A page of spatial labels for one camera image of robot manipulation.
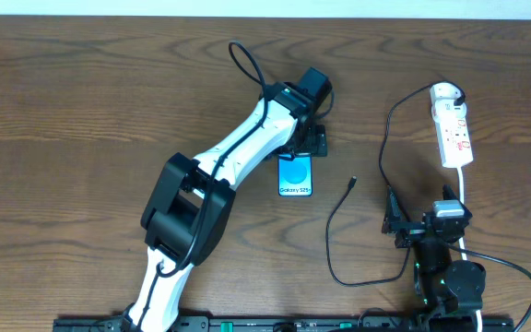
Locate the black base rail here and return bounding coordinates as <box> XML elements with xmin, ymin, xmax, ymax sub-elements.
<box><xmin>52</xmin><ymin>313</ymin><xmax>515</xmax><ymax>332</ymax></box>

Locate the white power strip cord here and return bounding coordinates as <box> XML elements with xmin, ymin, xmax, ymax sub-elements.
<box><xmin>455</xmin><ymin>166</ymin><xmax>484</xmax><ymax>332</ymax></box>

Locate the white power strip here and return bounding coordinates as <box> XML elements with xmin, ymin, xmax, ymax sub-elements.
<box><xmin>430</xmin><ymin>82</ymin><xmax>474</xmax><ymax>169</ymax></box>

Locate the black usb charging cable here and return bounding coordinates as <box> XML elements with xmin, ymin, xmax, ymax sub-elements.
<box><xmin>324</xmin><ymin>80</ymin><xmax>467</xmax><ymax>288</ymax></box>

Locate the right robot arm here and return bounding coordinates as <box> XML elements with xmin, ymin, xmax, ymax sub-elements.
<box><xmin>382</xmin><ymin>185</ymin><xmax>486</xmax><ymax>331</ymax></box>

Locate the blue screen smartphone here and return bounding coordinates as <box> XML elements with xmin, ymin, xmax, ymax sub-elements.
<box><xmin>277</xmin><ymin>155</ymin><xmax>313</xmax><ymax>197</ymax></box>

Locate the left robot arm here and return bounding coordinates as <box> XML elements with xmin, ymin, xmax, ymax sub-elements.
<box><xmin>122</xmin><ymin>67</ymin><xmax>332</xmax><ymax>331</ymax></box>

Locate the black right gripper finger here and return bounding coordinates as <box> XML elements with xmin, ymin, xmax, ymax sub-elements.
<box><xmin>382</xmin><ymin>186</ymin><xmax>402</xmax><ymax>234</ymax></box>
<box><xmin>442</xmin><ymin>184</ymin><xmax>472</xmax><ymax>217</ymax></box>

